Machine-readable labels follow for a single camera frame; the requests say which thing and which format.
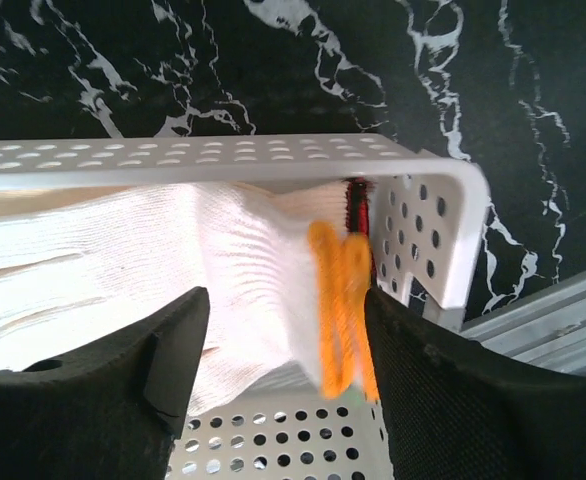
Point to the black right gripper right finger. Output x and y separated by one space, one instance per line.
453 409

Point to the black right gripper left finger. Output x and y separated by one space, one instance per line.
111 409

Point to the white perforated storage basket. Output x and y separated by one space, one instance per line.
425 216

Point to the white glove orange cuff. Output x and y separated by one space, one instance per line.
282 288

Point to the cream glove red cuff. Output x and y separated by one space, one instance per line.
345 203

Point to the aluminium front rail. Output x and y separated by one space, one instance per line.
546 329

